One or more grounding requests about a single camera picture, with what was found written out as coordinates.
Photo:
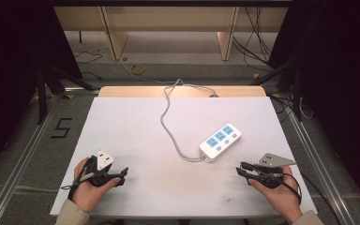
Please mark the person's right hand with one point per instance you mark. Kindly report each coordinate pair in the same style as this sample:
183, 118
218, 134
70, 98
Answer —
279, 195

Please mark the black metal stand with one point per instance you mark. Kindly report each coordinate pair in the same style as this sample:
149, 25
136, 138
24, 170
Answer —
296, 93
45, 93

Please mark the white power strip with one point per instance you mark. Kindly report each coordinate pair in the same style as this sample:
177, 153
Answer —
220, 142

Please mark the person's left hand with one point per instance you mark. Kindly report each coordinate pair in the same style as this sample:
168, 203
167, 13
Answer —
89, 193

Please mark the white table mat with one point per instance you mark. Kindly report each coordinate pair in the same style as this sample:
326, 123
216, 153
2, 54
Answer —
156, 131

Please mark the metal floor rail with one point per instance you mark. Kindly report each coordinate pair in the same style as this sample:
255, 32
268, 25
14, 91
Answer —
18, 165
320, 165

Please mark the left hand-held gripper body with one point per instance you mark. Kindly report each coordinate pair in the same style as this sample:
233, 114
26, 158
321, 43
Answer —
103, 161

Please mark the dark curtain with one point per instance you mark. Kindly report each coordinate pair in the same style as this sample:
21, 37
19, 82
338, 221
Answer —
340, 78
12, 62

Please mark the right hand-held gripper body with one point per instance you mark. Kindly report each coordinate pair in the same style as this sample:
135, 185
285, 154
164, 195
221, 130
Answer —
273, 161

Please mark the beige wooden bench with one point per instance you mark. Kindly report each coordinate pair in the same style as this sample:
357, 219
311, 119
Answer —
168, 18

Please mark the yellow tape roll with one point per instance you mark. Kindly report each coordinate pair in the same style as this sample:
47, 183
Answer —
130, 69

